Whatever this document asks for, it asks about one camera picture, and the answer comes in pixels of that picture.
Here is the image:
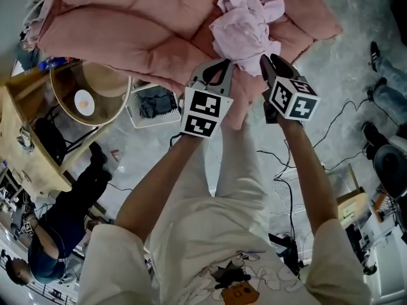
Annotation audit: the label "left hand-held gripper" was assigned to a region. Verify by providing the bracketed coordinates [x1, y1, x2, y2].
[180, 58, 235, 139]

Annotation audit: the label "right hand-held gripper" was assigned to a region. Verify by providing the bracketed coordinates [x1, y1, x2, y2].
[259, 53, 321, 124]

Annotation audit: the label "light pink garment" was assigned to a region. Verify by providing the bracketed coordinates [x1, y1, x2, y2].
[209, 0, 286, 78]

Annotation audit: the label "pink quilted cushion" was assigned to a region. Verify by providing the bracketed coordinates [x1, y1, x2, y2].
[38, 0, 344, 132]

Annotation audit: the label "person's left forearm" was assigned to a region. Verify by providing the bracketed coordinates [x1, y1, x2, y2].
[114, 135, 204, 244]

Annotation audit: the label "person's right forearm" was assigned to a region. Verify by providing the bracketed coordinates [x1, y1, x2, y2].
[278, 119, 338, 234]

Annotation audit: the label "dark clothes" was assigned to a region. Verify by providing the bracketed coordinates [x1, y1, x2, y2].
[138, 94, 177, 119]

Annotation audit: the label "person's cream trousers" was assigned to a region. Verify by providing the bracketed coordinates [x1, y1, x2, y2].
[173, 119, 268, 203]

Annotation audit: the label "white plastic laundry basket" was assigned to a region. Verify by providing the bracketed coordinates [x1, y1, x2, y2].
[125, 86, 182, 129]

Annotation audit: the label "round glass wooden-rim table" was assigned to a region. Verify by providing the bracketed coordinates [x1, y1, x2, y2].
[50, 60, 132, 126]

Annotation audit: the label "small white plate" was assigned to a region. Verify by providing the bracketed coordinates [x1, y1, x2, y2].
[74, 89, 95, 116]

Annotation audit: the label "blue plastic water bottle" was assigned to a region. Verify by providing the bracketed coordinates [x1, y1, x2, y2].
[38, 57, 69, 71]

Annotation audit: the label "black chair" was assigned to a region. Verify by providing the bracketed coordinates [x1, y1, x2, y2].
[34, 116, 99, 166]

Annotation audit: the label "person's cream printed t-shirt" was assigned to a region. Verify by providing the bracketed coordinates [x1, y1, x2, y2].
[78, 195, 371, 305]

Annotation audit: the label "grey device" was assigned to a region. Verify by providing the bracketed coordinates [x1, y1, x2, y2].
[17, 127, 34, 154]

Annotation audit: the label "light wooden desk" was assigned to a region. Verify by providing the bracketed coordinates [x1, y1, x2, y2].
[0, 86, 72, 193]

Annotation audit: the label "black cable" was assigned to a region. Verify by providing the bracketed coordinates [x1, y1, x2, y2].
[257, 87, 376, 184]

